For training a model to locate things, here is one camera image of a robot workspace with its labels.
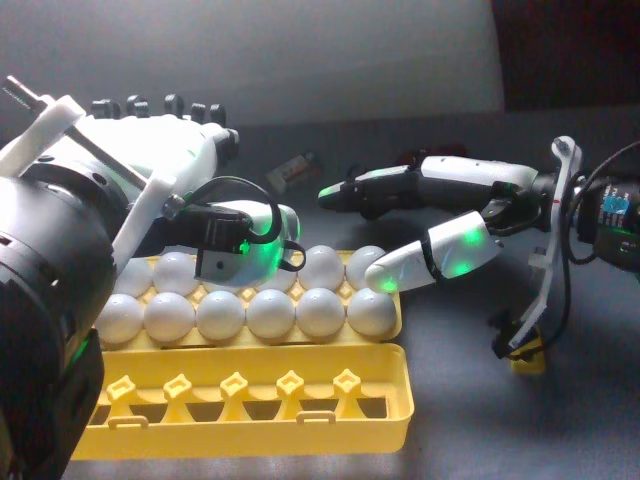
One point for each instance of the yellow egg carton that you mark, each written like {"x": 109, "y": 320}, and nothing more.
{"x": 250, "y": 380}

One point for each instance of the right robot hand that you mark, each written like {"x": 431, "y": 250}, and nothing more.
{"x": 475, "y": 175}

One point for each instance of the white toy egg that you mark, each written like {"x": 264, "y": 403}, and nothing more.
{"x": 136, "y": 280}
{"x": 221, "y": 315}
{"x": 371, "y": 312}
{"x": 175, "y": 272}
{"x": 271, "y": 314}
{"x": 321, "y": 311}
{"x": 120, "y": 320}
{"x": 356, "y": 262}
{"x": 170, "y": 315}
{"x": 322, "y": 267}

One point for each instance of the dark red toy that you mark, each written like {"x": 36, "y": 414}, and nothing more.
{"x": 445, "y": 148}

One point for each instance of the black curtain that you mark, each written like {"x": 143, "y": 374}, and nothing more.
{"x": 575, "y": 50}

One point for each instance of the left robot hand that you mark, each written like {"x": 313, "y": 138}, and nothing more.
{"x": 165, "y": 145}

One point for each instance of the small yellow block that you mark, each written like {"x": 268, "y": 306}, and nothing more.
{"x": 530, "y": 367}

